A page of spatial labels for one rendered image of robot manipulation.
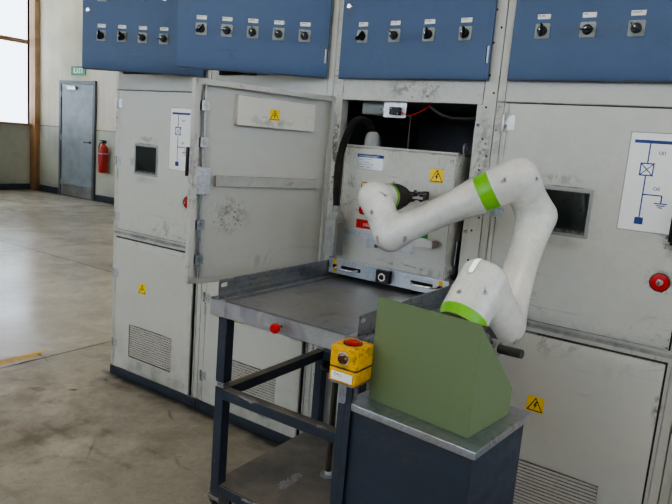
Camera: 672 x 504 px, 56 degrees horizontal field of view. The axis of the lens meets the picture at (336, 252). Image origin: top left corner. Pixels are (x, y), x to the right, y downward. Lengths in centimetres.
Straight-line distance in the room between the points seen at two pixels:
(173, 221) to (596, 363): 206
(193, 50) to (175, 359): 155
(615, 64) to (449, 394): 120
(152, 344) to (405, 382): 215
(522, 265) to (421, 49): 96
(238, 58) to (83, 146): 1010
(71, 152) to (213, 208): 1069
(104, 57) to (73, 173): 970
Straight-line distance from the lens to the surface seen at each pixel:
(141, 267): 350
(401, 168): 243
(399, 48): 251
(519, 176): 190
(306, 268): 251
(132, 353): 368
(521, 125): 228
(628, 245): 220
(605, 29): 225
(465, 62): 238
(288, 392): 292
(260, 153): 249
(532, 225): 197
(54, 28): 1366
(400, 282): 245
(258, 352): 299
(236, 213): 246
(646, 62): 221
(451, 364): 151
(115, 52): 334
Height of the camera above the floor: 139
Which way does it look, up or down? 10 degrees down
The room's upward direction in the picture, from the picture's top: 5 degrees clockwise
